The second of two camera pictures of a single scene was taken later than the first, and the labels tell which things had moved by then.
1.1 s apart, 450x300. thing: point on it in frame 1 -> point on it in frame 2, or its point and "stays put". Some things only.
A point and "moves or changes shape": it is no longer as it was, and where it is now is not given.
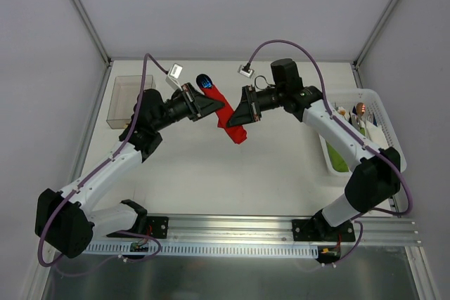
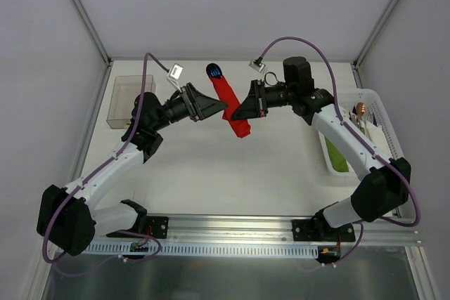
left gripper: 191,102 stays put
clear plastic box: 126,89 stays put
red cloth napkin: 238,133 moves or changes shape
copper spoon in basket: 361,108 stays put
